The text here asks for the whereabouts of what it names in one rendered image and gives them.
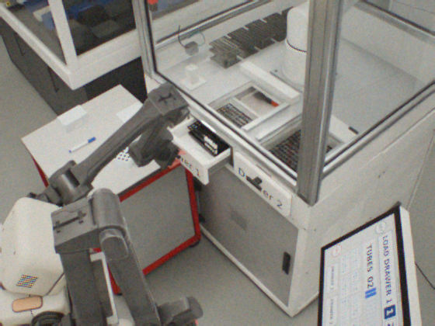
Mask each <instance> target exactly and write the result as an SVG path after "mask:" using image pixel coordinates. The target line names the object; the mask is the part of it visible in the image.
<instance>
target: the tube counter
mask: <svg viewBox="0 0 435 326"><path fill-rule="evenodd" d="M377 288H378V285H377V273H375V274H373V275H372V276H368V277H367V278H365V279H364V312H365V315H364V321H365V326H378V323H379V320H378V292H377Z"/></svg>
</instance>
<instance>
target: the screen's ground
mask: <svg viewBox="0 0 435 326"><path fill-rule="evenodd" d="M386 221H387V227H388V230H387V231H390V230H391V229H392V233H393V245H394V256H395V272H396V277H395V278H396V283H397V287H396V288H397V294H398V315H399V326H403V323H402V322H403V317H402V303H401V292H400V282H399V271H398V256H397V254H398V251H397V246H396V235H395V219H394V214H392V215H390V216H389V217H386ZM387 231H386V232H387ZM386 232H385V233H386ZM374 234H375V229H374V224H373V225H371V226H369V227H368V228H366V229H364V230H362V231H361V232H359V233H357V234H355V235H354V236H352V237H351V238H347V239H346V240H344V241H341V242H342V248H343V254H344V253H347V252H348V251H351V250H353V249H355V248H357V247H359V246H361V267H362V270H361V278H362V285H361V288H362V298H361V299H362V319H363V322H362V326H365V321H364V315H365V312H364V279H365V278H367V277H368V276H372V275H373V274H375V273H377V285H378V288H377V292H378V320H379V323H378V326H382V321H381V294H380V291H381V287H380V273H379V259H378V253H379V251H378V236H376V237H375V236H374ZM341 242H340V243H341ZM338 244H339V243H338ZM335 245H337V244H335ZM335 245H334V246H335ZM334 246H333V247H334ZM331 256H332V247H331V248H328V249H327V250H325V278H324V296H323V313H322V326H325V305H326V301H325V299H328V298H329V297H332V296H334V295H336V294H339V295H340V284H338V289H337V290H335V291H332V292H331V293H328V294H326V295H325V290H326V271H327V267H328V266H329V265H332V264H334V263H336V262H339V280H340V255H338V256H337V257H335V258H333V259H331ZM337 318H338V324H337V325H334V326H339V299H338V315H337Z"/></svg>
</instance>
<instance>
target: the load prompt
mask: <svg viewBox="0 0 435 326"><path fill-rule="evenodd" d="M378 251H379V253H378V259H379V273H380V287H381V291H380V294H381V321H382V326H399V315H398V294H397V288H396V287H397V283H396V278H395V277H396V272H395V256H394V245H393V233H392V229H391V230H390V231H387V232H386V233H383V234H380V235H378Z"/></svg>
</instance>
